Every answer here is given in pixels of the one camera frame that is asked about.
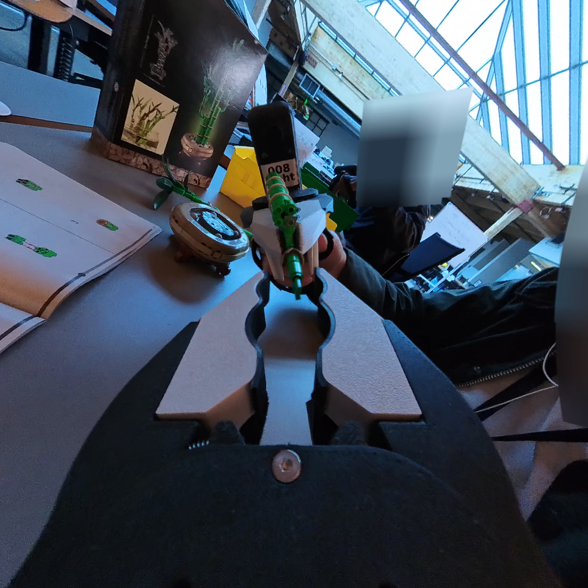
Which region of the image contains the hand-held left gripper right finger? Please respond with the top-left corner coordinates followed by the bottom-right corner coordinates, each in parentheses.
top-left (305, 268), bottom-right (423, 445)

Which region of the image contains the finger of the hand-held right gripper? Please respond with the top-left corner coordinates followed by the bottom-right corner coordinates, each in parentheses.
top-left (250, 210), bottom-right (286, 281)
top-left (293, 207), bottom-right (329, 252)

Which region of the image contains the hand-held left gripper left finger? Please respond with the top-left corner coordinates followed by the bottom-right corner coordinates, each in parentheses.
top-left (155, 271), bottom-right (271, 445)

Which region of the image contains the green bamboo stalk model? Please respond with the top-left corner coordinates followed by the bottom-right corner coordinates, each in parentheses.
top-left (264, 172), bottom-right (307, 300)

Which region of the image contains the yellow plastic bin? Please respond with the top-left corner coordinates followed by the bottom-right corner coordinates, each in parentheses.
top-left (220, 146), bottom-right (338, 231)

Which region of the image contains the person's right forearm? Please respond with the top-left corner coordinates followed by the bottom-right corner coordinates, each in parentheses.
top-left (337, 250), bottom-right (559, 386)

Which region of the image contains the grey desk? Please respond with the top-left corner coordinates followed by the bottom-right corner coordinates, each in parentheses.
top-left (0, 122), bottom-right (350, 575)

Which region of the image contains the person's right hand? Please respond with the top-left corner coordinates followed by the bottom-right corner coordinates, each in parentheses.
top-left (262, 231), bottom-right (348, 289)

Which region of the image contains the green plastic bin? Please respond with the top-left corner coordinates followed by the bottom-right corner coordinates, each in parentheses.
top-left (301, 162), bottom-right (359, 230)

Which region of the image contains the tan round pot base model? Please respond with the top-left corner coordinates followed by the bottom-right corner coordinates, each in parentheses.
top-left (169, 202), bottom-right (251, 276)

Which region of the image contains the green sprig with leaves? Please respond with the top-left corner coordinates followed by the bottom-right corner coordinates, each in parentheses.
top-left (153, 157), bottom-right (253, 240)

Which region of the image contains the navy chair back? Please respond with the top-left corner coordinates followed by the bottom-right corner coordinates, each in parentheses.
top-left (399, 232), bottom-right (466, 278)

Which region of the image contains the black toy set box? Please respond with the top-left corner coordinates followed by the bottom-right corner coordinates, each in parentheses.
top-left (89, 0), bottom-right (268, 189)

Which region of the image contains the open instruction booklet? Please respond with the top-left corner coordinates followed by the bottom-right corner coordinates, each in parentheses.
top-left (0, 141), bottom-right (162, 355)

